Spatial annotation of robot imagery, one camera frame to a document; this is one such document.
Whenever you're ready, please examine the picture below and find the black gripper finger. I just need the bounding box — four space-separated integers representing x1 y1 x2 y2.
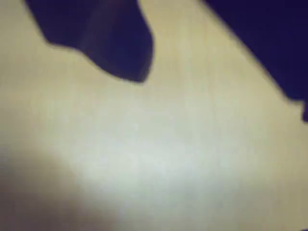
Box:
23 0 154 84
204 0 308 124

